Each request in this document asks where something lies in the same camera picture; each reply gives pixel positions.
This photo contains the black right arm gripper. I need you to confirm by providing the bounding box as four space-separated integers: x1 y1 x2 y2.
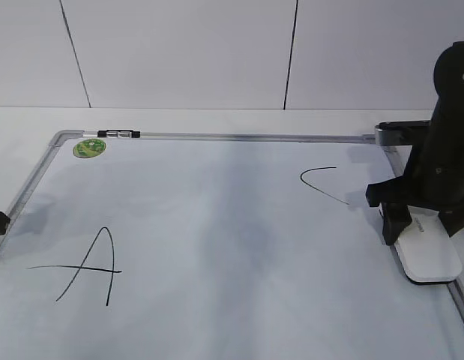
366 41 464 246

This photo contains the white board eraser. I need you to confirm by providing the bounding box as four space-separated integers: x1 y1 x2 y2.
393 206 463 285

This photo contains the round green magnet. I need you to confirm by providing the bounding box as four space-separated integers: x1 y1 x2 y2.
72 138 106 159

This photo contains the black and clear board clip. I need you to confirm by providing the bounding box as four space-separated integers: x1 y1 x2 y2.
97 130 141 139

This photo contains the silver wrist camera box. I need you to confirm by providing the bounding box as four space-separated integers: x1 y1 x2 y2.
375 120 430 146

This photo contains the white board with grey frame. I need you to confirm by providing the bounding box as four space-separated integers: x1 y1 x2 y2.
0 134 464 359

